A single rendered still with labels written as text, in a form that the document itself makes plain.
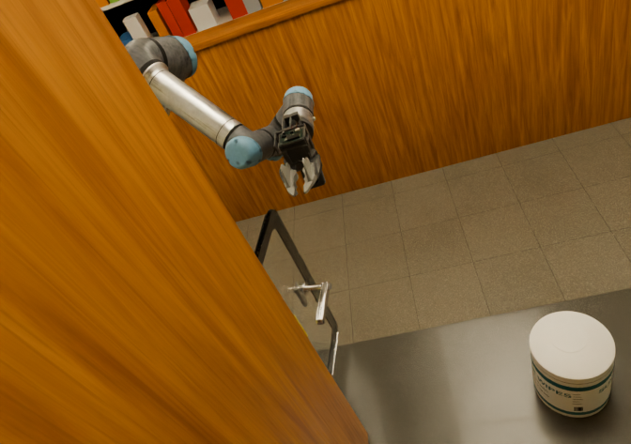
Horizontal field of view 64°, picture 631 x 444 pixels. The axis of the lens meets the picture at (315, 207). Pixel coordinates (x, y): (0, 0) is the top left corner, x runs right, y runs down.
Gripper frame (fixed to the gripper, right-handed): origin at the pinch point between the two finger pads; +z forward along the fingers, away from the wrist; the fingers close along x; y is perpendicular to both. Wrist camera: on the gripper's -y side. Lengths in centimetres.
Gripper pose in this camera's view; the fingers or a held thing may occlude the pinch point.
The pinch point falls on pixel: (300, 192)
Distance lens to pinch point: 102.5
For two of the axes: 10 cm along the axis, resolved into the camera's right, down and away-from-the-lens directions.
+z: 0.2, 6.7, -7.4
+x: 9.4, -2.5, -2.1
